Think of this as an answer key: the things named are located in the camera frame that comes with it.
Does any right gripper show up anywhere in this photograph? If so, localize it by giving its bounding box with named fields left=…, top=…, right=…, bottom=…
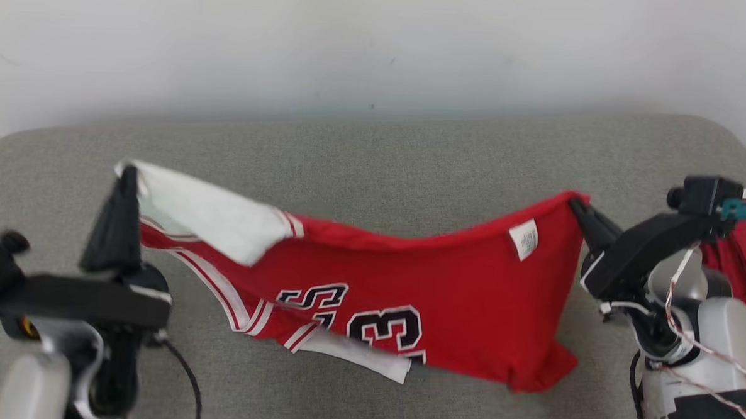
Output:
left=564, top=197, right=721, bottom=307

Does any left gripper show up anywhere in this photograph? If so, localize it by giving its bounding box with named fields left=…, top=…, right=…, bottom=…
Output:
left=0, top=159, right=179, bottom=335

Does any thin black cable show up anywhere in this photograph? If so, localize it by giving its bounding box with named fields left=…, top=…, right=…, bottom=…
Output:
left=157, top=337, right=206, bottom=419

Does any red basketball jersey number 23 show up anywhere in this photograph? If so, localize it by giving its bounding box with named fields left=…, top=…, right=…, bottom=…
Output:
left=106, top=159, right=592, bottom=396

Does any red shorts white stripe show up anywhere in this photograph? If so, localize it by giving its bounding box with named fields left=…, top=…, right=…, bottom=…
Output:
left=696, top=188, right=746, bottom=311

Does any red white twisted cable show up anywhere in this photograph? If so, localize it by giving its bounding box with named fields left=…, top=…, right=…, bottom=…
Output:
left=659, top=246, right=746, bottom=419

